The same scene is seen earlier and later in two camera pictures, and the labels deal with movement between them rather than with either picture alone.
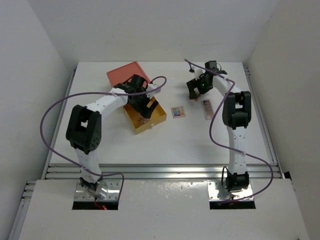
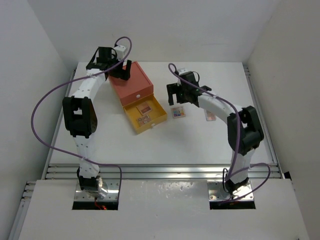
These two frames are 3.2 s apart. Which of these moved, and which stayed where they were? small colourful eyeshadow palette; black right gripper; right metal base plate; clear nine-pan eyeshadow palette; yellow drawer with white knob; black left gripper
Moved: black right gripper; black left gripper
Stayed: yellow drawer with white knob; clear nine-pan eyeshadow palette; right metal base plate; small colourful eyeshadow palette
